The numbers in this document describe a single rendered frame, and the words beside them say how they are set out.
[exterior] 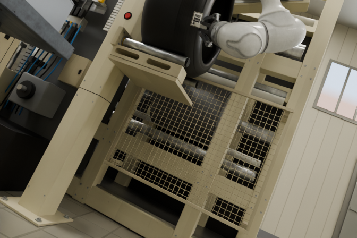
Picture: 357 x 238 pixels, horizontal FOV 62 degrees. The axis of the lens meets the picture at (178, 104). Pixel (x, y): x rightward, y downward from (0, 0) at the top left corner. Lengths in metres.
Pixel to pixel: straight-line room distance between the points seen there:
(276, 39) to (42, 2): 0.67
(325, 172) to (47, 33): 4.65
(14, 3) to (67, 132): 0.94
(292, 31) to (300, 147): 4.01
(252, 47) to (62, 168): 1.03
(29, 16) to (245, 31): 0.56
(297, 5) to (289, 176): 3.29
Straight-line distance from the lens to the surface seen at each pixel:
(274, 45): 1.01
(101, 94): 1.51
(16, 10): 0.70
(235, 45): 0.91
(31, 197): 1.59
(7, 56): 1.52
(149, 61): 1.38
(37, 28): 0.75
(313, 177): 4.99
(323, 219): 5.06
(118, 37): 1.45
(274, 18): 1.02
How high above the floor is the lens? 0.48
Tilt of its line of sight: 10 degrees up
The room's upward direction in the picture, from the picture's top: 25 degrees clockwise
